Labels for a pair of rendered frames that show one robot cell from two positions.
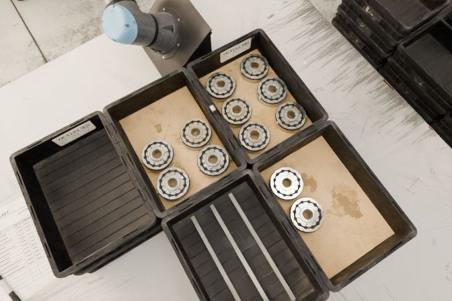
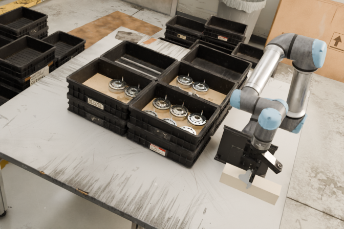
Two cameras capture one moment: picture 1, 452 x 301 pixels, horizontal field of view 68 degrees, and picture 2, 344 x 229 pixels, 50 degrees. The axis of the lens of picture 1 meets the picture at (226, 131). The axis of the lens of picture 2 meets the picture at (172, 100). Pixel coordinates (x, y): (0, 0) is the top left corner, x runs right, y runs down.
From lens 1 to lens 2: 1.99 m
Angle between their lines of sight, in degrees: 71
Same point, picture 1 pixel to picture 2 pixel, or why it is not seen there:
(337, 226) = (99, 88)
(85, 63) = (283, 135)
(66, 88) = not seen: hidden behind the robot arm
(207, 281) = (146, 64)
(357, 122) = (99, 158)
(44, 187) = (233, 71)
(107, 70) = not seen: hidden behind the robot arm
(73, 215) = (213, 68)
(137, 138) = (215, 93)
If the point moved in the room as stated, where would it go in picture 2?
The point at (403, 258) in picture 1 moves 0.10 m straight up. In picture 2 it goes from (52, 106) to (51, 92)
